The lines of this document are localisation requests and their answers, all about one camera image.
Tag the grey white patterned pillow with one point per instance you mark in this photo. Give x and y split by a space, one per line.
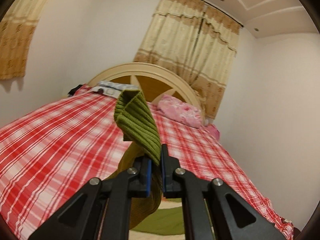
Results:
112 89

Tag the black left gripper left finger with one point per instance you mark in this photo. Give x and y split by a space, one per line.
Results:
101 208

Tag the black item beside bed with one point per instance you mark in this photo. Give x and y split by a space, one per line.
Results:
75 91

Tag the pink floral pillow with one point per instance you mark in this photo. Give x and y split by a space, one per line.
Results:
179 111

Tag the red white plaid bedsheet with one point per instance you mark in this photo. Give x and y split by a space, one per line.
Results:
48 154

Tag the beige curtain behind headboard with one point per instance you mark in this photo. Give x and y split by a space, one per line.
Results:
195 41

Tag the beige curtain at side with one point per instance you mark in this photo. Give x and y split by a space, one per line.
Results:
17 28

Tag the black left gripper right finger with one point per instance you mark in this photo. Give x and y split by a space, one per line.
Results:
212 209

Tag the cream wooden headboard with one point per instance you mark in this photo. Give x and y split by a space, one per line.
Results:
153 80

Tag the green striped knit sweater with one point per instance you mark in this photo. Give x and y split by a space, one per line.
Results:
133 116

